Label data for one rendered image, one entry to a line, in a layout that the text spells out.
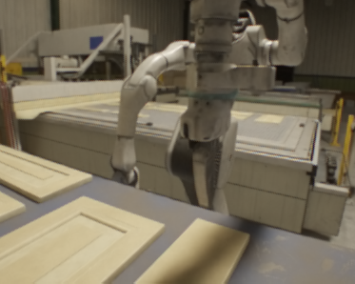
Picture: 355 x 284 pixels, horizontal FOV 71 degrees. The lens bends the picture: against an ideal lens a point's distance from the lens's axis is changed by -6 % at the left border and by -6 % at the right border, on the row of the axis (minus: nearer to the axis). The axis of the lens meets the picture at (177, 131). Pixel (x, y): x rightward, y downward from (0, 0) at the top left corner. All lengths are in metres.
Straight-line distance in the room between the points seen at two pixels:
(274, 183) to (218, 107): 1.69
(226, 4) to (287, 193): 1.78
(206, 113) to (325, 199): 1.75
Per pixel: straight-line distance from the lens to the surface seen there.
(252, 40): 0.99
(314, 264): 0.60
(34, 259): 0.57
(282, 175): 2.02
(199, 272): 0.50
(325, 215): 2.13
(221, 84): 0.38
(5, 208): 0.77
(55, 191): 0.82
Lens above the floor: 1.39
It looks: 13 degrees down
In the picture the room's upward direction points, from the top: 1 degrees clockwise
